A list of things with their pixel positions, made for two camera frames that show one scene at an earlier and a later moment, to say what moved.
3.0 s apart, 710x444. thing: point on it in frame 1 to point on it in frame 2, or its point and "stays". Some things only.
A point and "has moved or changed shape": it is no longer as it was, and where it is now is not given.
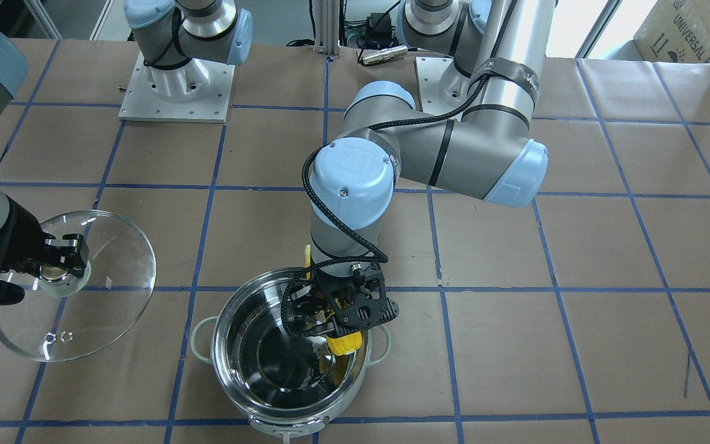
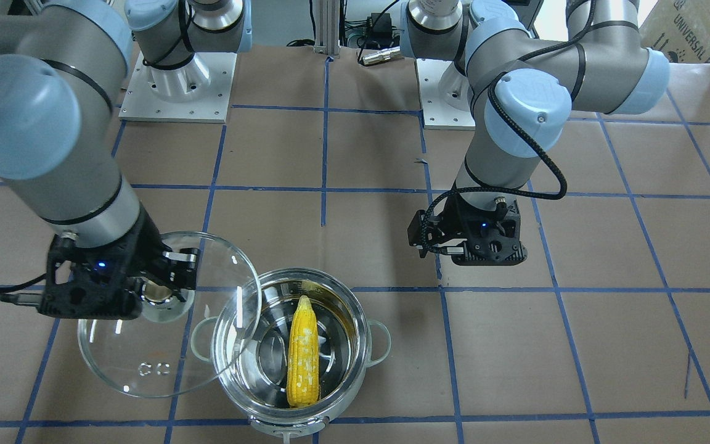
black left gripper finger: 323,330 to 452,250
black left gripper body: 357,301 to 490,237
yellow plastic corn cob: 338,345 to 303,366
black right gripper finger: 70,251 to 181,267
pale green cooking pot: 288,386 stays
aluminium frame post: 326,20 stays
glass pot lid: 80,303 has moved or changed shape
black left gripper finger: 303,311 to 423,231
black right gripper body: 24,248 to 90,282
